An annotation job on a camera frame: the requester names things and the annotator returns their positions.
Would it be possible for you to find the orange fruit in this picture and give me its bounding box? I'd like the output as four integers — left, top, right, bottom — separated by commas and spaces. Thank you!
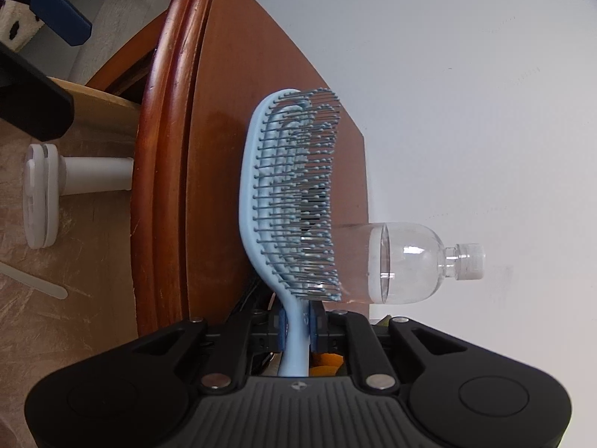
309, 352, 347, 378

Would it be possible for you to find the light blue hairbrush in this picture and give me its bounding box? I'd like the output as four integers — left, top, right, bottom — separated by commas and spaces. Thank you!
239, 86, 344, 379

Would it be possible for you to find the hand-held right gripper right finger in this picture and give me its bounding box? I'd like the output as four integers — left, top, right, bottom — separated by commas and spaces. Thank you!
308, 305, 469, 390

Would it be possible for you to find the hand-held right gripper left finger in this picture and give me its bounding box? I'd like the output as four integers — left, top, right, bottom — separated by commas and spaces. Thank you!
131, 308, 286, 393

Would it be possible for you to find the white flat stick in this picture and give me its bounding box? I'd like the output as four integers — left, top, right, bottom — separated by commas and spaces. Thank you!
0, 260, 69, 300

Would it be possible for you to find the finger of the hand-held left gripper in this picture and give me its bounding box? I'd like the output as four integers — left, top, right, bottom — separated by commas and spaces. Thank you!
0, 44, 76, 142
0, 0, 93, 47

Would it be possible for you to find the clear plastic water bottle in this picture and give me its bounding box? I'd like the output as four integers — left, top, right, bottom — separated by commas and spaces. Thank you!
330, 221, 487, 307

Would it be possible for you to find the wooden nightstand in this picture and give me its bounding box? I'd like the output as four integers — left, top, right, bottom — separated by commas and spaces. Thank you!
86, 0, 370, 337

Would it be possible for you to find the cream spotted fluffy rug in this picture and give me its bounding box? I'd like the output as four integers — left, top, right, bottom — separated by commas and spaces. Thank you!
0, 0, 68, 53

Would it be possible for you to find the wooden drawer with tape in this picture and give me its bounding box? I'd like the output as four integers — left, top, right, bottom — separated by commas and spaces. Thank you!
0, 77, 143, 386

